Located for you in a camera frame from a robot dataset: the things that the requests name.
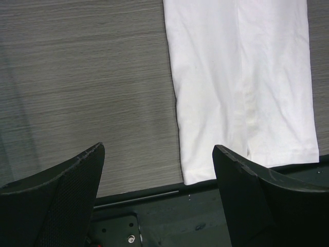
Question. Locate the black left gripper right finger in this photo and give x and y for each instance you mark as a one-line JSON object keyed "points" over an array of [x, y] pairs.
{"points": [[281, 206]]}

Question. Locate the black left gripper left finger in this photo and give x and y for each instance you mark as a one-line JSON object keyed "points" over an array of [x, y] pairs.
{"points": [[53, 207]]}

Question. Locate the white t-shirt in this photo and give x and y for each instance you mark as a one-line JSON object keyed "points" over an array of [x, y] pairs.
{"points": [[242, 79]]}

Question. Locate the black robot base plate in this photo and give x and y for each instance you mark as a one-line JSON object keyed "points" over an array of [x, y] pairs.
{"points": [[175, 215]]}

